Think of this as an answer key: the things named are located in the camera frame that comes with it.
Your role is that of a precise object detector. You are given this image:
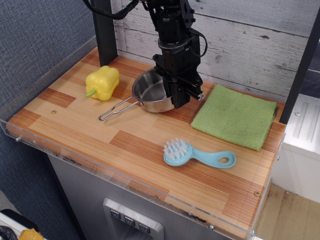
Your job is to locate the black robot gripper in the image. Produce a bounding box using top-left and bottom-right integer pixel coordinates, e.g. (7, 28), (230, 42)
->
(153, 29), (205, 109)

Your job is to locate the stainless steel pot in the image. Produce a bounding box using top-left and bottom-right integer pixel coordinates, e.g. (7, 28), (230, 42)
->
(98, 68), (174, 121)

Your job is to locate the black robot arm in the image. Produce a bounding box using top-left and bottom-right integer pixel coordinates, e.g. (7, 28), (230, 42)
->
(142, 0), (206, 109)

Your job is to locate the green folded towel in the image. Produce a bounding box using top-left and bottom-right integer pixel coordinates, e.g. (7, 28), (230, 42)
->
(191, 84), (277, 151)

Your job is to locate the yellow toy bell pepper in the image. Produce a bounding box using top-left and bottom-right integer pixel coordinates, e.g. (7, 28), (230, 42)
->
(85, 65), (120, 101)

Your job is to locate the light blue scrub brush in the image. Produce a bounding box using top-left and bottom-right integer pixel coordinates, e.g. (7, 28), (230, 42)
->
(163, 138), (236, 169)

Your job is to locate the clear acrylic table guard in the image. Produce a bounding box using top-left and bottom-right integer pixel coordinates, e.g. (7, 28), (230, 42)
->
(0, 39), (286, 240)

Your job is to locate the grey toy fridge cabinet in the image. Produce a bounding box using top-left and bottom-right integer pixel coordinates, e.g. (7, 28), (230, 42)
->
(48, 155), (226, 240)

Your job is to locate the silver dispenser button panel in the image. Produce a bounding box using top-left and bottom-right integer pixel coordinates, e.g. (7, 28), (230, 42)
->
(103, 197), (165, 240)

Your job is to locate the white ridged side unit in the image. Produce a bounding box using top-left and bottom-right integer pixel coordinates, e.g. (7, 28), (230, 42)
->
(271, 94), (320, 203)

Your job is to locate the black and yellow object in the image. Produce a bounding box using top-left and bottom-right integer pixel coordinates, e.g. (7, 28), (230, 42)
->
(0, 209), (46, 240)

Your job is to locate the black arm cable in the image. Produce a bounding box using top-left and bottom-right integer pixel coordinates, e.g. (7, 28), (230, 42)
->
(82, 0), (209, 58)

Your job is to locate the dark vertical post left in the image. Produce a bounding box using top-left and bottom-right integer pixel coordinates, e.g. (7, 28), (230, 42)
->
(92, 12), (118, 66)

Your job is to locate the dark vertical post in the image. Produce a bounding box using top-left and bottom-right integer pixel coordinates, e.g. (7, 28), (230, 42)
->
(279, 9), (320, 124)
(92, 12), (118, 66)

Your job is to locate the dark vertical post right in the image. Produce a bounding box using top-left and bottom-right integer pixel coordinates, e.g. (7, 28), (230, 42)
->
(279, 9), (320, 124)

